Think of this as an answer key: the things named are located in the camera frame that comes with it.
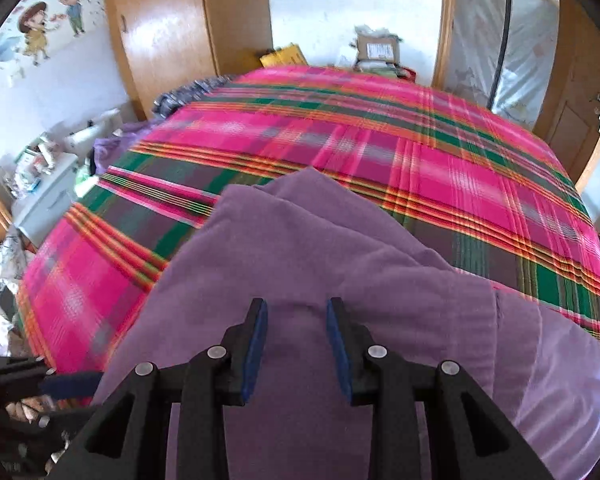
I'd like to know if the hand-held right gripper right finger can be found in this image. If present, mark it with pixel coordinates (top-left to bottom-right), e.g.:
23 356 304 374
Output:
326 296 553 480

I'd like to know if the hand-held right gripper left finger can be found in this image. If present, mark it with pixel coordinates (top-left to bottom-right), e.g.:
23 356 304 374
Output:
45 297 270 480

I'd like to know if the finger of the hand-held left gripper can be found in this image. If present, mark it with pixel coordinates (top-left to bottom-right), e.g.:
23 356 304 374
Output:
0 356 103 402
36 404 100 431

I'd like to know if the white cabinet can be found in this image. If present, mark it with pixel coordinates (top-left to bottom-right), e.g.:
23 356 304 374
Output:
10 152 81 248

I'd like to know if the pink green plaid blanket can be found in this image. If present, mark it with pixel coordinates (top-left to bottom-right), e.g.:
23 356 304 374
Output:
17 64 600 401

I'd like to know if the purple fleece top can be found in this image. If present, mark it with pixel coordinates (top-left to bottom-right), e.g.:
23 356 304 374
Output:
91 120 166 176

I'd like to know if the dark floral garment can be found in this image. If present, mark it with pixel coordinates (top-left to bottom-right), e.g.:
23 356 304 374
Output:
152 74 238 116

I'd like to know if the yellow bag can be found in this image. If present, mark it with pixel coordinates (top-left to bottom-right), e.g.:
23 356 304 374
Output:
259 42 308 68

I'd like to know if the cardboard box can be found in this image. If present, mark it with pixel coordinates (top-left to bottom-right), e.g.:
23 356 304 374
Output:
352 25 403 63

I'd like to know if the wooden wardrobe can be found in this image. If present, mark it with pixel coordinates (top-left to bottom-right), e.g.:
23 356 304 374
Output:
100 0 273 121

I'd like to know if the wooden door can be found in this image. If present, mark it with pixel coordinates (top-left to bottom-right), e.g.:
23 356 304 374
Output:
532 0 600 186

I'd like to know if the clear plastic curtain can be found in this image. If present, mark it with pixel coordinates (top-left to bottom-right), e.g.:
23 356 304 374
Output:
445 0 561 131

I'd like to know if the wooden door frame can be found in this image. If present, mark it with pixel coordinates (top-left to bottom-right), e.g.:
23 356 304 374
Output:
430 0 458 91

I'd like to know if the cartoon wall sticker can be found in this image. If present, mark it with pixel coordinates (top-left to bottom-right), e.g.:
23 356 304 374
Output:
0 0 106 86

